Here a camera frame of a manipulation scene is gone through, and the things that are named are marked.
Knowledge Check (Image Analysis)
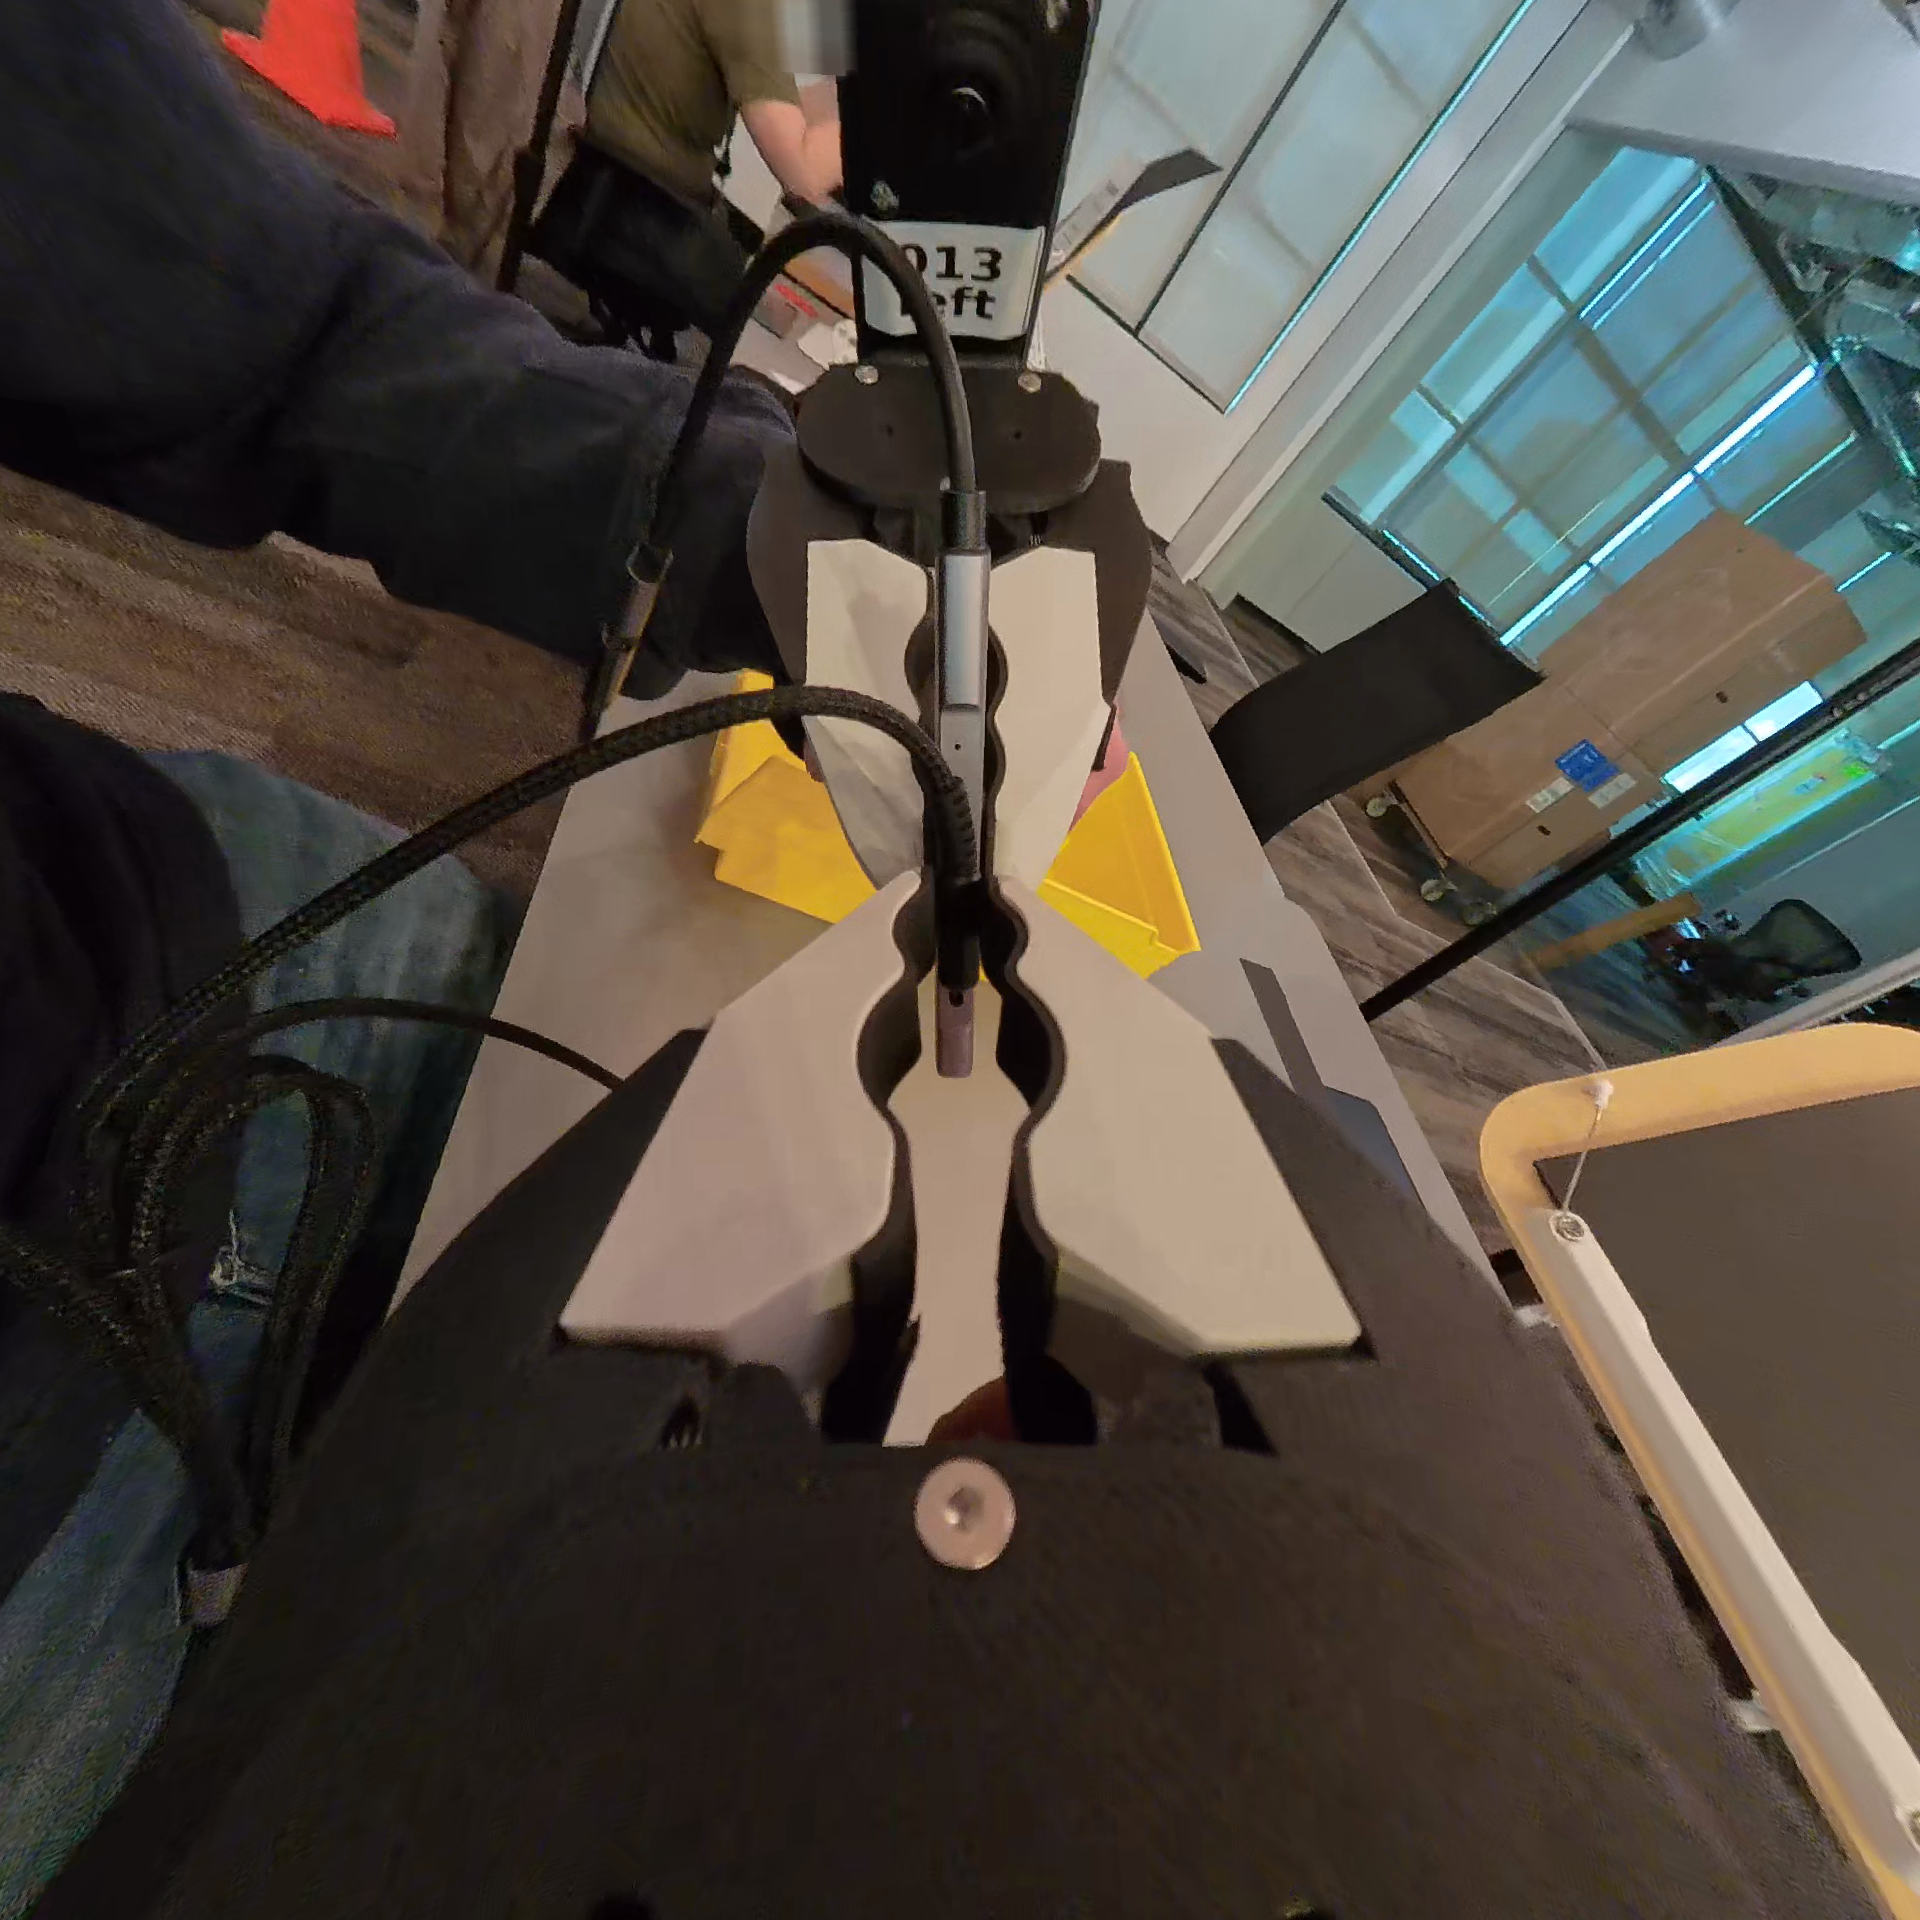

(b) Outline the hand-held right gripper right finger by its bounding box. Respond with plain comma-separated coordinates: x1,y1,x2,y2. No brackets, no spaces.
987,894,1369,1417

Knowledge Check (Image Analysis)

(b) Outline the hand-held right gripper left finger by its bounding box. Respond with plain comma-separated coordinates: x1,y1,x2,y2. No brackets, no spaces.
557,885,943,1436

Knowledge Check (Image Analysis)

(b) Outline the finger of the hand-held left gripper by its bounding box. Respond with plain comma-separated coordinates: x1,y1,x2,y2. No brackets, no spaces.
799,549,947,879
979,549,1127,879

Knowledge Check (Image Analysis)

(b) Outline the black hub cable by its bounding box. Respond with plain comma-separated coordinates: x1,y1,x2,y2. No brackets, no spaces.
586,205,987,737

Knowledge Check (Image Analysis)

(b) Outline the yellow plastic bin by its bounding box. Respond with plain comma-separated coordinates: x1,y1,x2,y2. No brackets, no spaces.
696,706,1207,983

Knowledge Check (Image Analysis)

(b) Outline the person's jeans leg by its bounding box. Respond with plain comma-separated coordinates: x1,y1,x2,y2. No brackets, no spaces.
0,751,518,1860

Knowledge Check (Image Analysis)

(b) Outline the white tablet stand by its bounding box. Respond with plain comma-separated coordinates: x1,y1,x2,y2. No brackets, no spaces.
1476,1029,1920,1897

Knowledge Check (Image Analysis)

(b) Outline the cardboard box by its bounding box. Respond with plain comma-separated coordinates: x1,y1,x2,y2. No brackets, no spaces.
1387,505,1867,890

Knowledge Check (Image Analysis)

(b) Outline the orange traffic cone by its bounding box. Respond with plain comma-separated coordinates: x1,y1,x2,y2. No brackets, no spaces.
219,0,397,140

